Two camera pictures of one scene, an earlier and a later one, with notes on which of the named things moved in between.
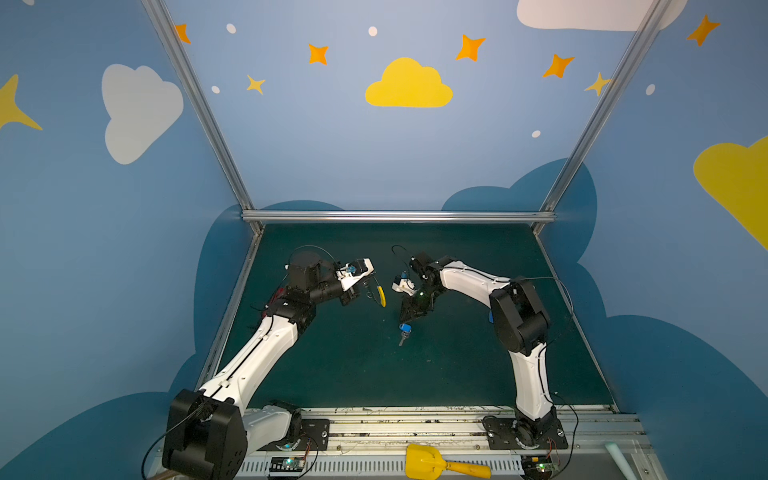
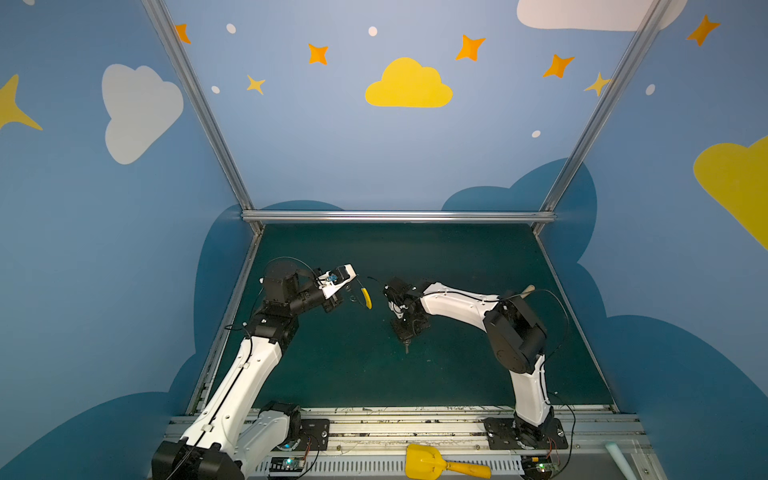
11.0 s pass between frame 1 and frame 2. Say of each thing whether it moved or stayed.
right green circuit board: stayed
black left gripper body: moved
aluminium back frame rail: stayed
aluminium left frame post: stayed
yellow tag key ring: moved
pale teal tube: stayed
